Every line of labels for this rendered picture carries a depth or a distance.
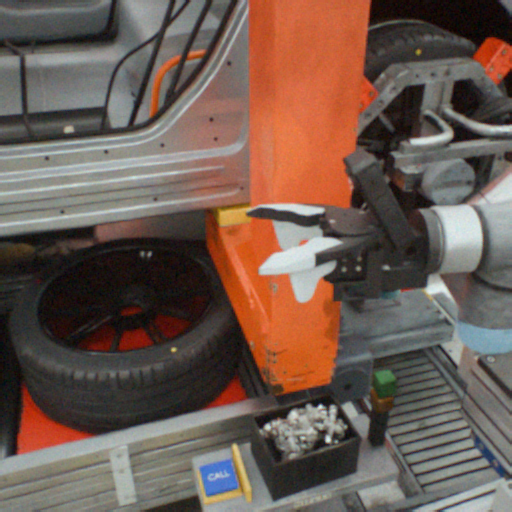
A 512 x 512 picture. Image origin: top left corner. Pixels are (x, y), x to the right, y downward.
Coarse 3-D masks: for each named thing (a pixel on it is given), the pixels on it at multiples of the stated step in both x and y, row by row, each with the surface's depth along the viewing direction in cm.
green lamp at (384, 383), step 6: (378, 372) 126; (384, 372) 126; (390, 372) 126; (372, 378) 127; (378, 378) 125; (384, 378) 125; (390, 378) 125; (396, 378) 125; (372, 384) 128; (378, 384) 124; (384, 384) 124; (390, 384) 124; (396, 384) 125; (378, 390) 125; (384, 390) 124; (390, 390) 125; (384, 396) 125
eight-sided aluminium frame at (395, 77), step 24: (384, 72) 156; (408, 72) 151; (432, 72) 154; (456, 72) 156; (480, 72) 158; (384, 96) 153; (480, 96) 167; (360, 120) 155; (504, 120) 169; (480, 168) 182
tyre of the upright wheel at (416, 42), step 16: (368, 32) 167; (384, 32) 164; (400, 32) 161; (416, 32) 159; (432, 32) 159; (448, 32) 163; (368, 48) 160; (384, 48) 157; (400, 48) 157; (416, 48) 158; (432, 48) 160; (448, 48) 161; (464, 48) 163; (368, 64) 157; (384, 64) 158; (368, 80) 159
